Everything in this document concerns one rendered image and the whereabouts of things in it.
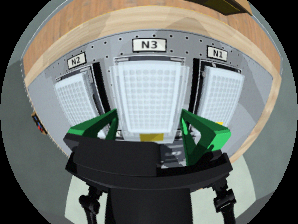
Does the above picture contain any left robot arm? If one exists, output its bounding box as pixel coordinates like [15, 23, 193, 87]
[78, 184, 108, 224]

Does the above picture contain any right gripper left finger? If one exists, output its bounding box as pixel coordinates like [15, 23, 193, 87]
[67, 108, 118, 140]

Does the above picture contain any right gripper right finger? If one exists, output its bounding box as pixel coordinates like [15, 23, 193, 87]
[180, 108, 231, 165]

